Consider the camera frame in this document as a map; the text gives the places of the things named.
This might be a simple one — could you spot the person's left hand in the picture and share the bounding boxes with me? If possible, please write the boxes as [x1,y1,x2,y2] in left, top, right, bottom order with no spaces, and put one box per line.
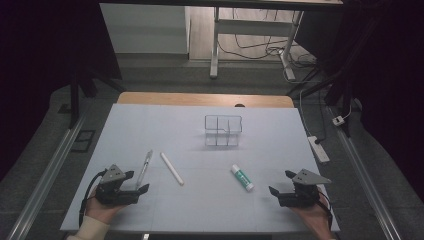
[85,188,126,225]

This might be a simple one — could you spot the dark curtain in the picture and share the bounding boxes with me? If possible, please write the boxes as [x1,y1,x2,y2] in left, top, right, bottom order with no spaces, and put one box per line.
[296,0,424,204]
[0,0,123,181]

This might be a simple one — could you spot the white pen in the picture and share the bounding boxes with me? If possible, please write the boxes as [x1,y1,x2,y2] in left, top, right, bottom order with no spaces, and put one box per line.
[160,152,185,186]

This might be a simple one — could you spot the white power strip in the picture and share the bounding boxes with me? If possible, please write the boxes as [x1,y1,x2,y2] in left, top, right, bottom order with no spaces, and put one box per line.
[307,135,331,164]

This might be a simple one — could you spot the right hand-held gripper black cable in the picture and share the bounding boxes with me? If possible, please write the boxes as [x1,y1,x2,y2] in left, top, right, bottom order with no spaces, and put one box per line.
[316,191,334,231]

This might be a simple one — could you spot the pale blue board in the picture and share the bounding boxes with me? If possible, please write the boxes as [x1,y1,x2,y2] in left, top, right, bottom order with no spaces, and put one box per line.
[59,103,341,233]

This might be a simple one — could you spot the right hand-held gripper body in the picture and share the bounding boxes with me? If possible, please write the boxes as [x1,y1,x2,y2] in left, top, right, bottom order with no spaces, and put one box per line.
[278,168,333,208]

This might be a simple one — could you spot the black floor frame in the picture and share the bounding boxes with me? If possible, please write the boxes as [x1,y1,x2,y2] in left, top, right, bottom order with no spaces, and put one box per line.
[71,129,96,153]

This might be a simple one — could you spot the left hand-held gripper black cable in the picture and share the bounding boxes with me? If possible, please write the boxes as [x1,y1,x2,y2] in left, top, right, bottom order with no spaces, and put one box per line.
[78,170,108,228]

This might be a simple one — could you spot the person's right hand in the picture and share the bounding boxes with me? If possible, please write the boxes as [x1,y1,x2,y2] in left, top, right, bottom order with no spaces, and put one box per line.
[289,189,329,240]

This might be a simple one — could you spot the hand-held gripper black cable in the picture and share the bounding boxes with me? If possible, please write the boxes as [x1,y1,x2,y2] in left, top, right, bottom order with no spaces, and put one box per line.
[316,191,334,231]
[78,170,108,228]

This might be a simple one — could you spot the black floor cables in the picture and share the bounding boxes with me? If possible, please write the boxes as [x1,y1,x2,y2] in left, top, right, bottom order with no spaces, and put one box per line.
[218,8,318,68]

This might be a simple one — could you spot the aluminium rail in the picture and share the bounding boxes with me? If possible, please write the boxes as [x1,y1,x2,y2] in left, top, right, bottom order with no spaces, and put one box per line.
[328,106,403,240]
[6,114,86,240]

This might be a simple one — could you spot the white green glue stick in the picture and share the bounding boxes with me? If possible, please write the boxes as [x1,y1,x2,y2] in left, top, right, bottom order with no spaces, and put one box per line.
[230,163,255,193]

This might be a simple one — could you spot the black stand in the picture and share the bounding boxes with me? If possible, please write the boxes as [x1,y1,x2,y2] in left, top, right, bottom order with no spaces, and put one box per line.
[286,19,378,138]
[68,64,126,129]

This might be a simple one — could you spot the desk with white frame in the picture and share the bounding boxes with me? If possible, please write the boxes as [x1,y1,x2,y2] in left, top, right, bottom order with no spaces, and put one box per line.
[99,0,344,81]

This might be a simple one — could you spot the clear plastic pen holder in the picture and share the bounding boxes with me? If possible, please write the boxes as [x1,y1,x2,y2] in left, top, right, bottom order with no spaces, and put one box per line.
[203,114,244,148]

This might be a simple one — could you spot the clear pen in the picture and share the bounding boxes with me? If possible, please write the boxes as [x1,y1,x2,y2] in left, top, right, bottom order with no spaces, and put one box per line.
[135,149,154,190]

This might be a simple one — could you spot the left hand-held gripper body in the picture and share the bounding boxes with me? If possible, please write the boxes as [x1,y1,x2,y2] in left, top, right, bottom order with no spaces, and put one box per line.
[95,164,140,206]

